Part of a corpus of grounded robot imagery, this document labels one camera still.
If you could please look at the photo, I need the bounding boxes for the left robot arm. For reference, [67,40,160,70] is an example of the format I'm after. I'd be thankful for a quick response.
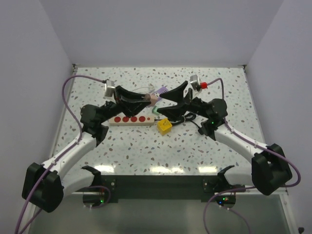
[22,86,151,213]

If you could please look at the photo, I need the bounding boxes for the aluminium rail frame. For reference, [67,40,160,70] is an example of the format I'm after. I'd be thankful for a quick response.
[18,63,300,234]

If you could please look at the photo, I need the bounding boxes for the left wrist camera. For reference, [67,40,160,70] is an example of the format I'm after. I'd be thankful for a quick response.
[103,80,115,98]

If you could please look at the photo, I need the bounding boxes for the beige power strip red sockets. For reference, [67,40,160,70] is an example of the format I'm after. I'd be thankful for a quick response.
[108,115,155,126]

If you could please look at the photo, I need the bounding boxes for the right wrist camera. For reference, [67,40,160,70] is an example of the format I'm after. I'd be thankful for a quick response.
[190,75,208,94]

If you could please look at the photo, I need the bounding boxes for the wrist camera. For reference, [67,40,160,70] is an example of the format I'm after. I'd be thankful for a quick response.
[190,75,208,94]
[103,80,115,98]

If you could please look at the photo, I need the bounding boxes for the green USB charger plug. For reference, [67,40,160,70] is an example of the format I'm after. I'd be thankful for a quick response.
[152,106,159,115]

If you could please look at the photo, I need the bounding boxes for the purple power strip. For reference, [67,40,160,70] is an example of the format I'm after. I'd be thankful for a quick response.
[153,86,168,101]

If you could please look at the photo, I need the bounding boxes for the white power cable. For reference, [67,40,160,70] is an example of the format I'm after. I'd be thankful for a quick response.
[133,83,155,95]

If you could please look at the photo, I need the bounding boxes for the yellow cube socket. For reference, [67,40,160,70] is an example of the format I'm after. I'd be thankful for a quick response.
[157,118,173,136]

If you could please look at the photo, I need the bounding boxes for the black power cable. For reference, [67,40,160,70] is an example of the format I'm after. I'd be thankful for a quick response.
[154,114,208,135]

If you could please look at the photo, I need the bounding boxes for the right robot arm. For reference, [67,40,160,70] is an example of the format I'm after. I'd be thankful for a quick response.
[158,82,293,195]

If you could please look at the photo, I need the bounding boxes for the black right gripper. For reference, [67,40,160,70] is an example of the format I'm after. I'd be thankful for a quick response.
[157,81,211,122]

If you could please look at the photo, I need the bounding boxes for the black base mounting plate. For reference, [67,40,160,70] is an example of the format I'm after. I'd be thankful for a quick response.
[72,175,247,204]

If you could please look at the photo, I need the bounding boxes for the pink brown USB charger plug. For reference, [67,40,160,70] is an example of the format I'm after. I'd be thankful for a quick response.
[144,94,158,107]

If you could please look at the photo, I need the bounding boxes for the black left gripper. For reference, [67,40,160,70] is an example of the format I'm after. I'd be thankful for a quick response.
[97,86,151,124]

